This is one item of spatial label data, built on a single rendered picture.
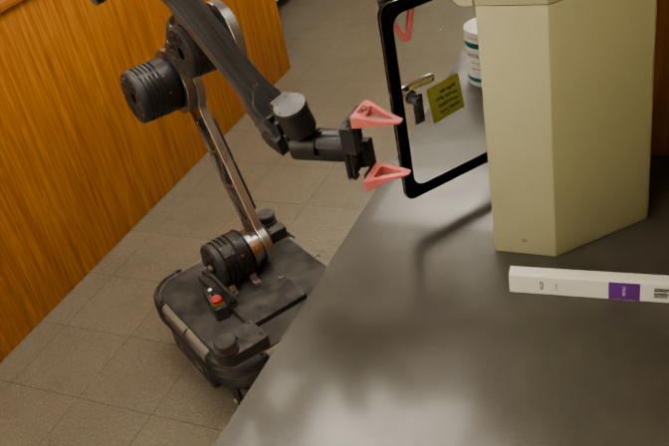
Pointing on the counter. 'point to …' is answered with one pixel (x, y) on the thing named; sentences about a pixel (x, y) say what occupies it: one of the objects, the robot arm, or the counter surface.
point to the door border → (394, 91)
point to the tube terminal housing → (565, 89)
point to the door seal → (402, 102)
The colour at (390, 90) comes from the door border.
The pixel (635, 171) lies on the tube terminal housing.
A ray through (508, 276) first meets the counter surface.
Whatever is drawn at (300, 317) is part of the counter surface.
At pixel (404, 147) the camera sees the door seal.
